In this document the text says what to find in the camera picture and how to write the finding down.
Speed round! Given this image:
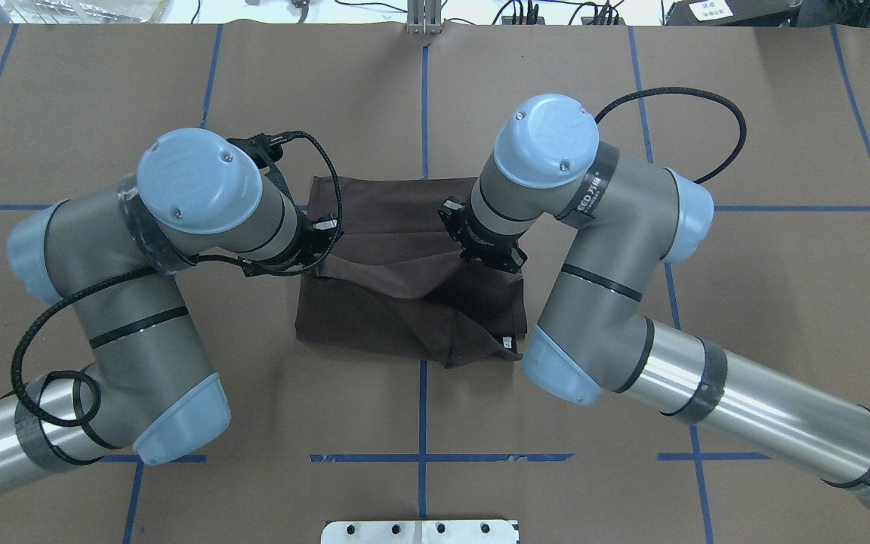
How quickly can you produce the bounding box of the white camera stand column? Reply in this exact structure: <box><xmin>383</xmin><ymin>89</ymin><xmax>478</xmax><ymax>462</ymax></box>
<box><xmin>320</xmin><ymin>519</ymin><xmax>521</xmax><ymax>543</ymax></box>

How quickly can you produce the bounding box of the USB hub with plugs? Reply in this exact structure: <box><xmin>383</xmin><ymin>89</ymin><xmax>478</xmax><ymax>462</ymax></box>
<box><xmin>492</xmin><ymin>1</ymin><xmax>625</xmax><ymax>26</ymax></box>

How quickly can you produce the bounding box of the aluminium frame post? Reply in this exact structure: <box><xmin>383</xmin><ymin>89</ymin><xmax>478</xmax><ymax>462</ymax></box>
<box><xmin>406</xmin><ymin>0</ymin><xmax>444</xmax><ymax>36</ymax></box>

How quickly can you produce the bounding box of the black device box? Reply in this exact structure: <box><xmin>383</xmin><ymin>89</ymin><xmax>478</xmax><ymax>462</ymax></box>
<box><xmin>664</xmin><ymin>1</ymin><xmax>802</xmax><ymax>27</ymax></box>

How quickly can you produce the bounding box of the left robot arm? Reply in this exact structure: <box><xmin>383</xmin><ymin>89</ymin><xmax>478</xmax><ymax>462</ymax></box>
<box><xmin>0</xmin><ymin>128</ymin><xmax>343</xmax><ymax>495</ymax></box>

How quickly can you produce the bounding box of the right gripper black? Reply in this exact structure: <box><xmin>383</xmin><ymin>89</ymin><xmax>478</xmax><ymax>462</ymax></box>
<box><xmin>437</xmin><ymin>196</ymin><xmax>528</xmax><ymax>274</ymax></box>

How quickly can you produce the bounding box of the brown t-shirt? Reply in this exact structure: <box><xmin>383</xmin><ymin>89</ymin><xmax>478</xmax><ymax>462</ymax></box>
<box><xmin>295</xmin><ymin>177</ymin><xmax>528</xmax><ymax>368</ymax></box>

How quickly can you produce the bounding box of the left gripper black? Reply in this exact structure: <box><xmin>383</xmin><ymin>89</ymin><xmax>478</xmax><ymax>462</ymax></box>
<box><xmin>284</xmin><ymin>208</ymin><xmax>344</xmax><ymax>265</ymax></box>

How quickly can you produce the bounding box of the clear plastic bag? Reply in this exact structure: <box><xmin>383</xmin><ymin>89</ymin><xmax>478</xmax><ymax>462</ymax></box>
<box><xmin>0</xmin><ymin>1</ymin><xmax>171</xmax><ymax>24</ymax></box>

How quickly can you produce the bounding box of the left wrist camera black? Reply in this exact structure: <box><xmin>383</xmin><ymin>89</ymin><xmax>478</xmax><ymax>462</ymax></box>
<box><xmin>227</xmin><ymin>133</ymin><xmax>293</xmax><ymax>200</ymax></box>

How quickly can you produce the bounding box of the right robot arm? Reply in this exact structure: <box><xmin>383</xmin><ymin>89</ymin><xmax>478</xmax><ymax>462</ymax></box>
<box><xmin>438</xmin><ymin>94</ymin><xmax>870</xmax><ymax>510</ymax></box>

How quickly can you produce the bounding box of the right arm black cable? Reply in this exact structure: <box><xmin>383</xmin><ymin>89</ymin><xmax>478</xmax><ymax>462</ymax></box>
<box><xmin>594</xmin><ymin>87</ymin><xmax>748</xmax><ymax>186</ymax></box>

